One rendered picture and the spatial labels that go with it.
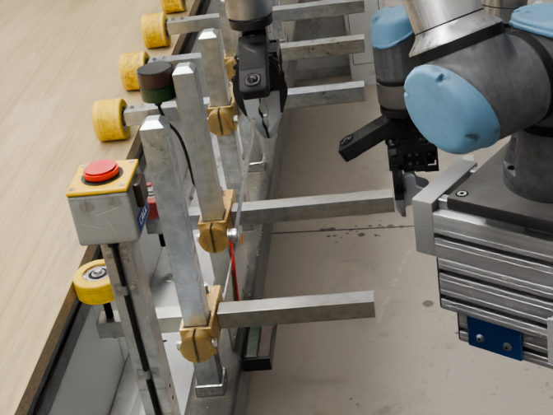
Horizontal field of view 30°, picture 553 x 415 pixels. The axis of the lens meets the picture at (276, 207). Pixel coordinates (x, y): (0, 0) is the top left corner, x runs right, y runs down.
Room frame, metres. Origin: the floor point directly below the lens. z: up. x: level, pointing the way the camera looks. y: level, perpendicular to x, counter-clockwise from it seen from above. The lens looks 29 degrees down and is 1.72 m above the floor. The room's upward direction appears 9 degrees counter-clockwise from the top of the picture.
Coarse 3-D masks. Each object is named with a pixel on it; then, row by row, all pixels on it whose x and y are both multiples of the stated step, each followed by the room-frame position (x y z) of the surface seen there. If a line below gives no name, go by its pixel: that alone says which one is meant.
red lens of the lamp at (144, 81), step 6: (168, 72) 1.53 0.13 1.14; (138, 78) 1.54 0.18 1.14; (144, 78) 1.53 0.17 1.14; (150, 78) 1.52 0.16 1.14; (156, 78) 1.52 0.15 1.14; (162, 78) 1.52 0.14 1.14; (168, 78) 1.53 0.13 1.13; (138, 84) 1.54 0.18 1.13; (144, 84) 1.53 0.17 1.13; (150, 84) 1.52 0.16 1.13; (156, 84) 1.52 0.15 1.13; (162, 84) 1.52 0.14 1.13; (168, 84) 1.53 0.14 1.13
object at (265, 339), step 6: (264, 330) 1.42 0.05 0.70; (270, 330) 1.42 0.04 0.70; (264, 336) 1.41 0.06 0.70; (270, 336) 1.41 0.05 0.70; (264, 342) 1.39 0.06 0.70; (270, 342) 1.39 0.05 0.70; (258, 348) 1.38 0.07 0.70; (264, 348) 1.37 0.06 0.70; (258, 354) 1.36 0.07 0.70; (264, 354) 1.36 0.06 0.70
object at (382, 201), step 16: (368, 192) 1.55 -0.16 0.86; (384, 192) 1.54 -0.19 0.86; (192, 208) 1.60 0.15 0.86; (256, 208) 1.56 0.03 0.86; (272, 208) 1.55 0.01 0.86; (288, 208) 1.55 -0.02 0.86; (304, 208) 1.55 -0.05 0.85; (320, 208) 1.54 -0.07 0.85; (336, 208) 1.54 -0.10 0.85; (352, 208) 1.53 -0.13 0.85; (368, 208) 1.53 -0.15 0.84; (384, 208) 1.53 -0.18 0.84; (192, 224) 1.58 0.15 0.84; (240, 224) 1.56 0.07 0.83
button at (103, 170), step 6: (96, 162) 1.05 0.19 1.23; (102, 162) 1.05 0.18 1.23; (108, 162) 1.05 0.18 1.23; (114, 162) 1.05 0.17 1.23; (90, 168) 1.04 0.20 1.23; (96, 168) 1.04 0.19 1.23; (102, 168) 1.04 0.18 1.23; (108, 168) 1.03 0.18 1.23; (114, 168) 1.04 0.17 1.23; (84, 174) 1.03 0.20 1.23; (90, 174) 1.03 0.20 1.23; (96, 174) 1.02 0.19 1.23; (102, 174) 1.02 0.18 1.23; (108, 174) 1.02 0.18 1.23; (114, 174) 1.03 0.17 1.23; (90, 180) 1.02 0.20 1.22; (96, 180) 1.02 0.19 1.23; (102, 180) 1.02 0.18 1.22
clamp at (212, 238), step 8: (232, 192) 1.62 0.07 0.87; (224, 200) 1.59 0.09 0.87; (232, 200) 1.60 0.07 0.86; (200, 216) 1.55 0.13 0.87; (224, 216) 1.54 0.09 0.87; (200, 224) 1.52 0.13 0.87; (208, 224) 1.52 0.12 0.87; (216, 224) 1.51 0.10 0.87; (224, 224) 1.52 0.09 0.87; (232, 224) 1.56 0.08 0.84; (200, 232) 1.51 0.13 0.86; (208, 232) 1.50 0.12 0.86; (216, 232) 1.50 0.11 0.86; (224, 232) 1.50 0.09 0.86; (200, 240) 1.50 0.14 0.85; (208, 240) 1.50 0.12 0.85; (216, 240) 1.50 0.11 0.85; (224, 240) 1.50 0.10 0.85; (208, 248) 1.50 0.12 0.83; (216, 248) 1.50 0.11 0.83; (224, 248) 1.50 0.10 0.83
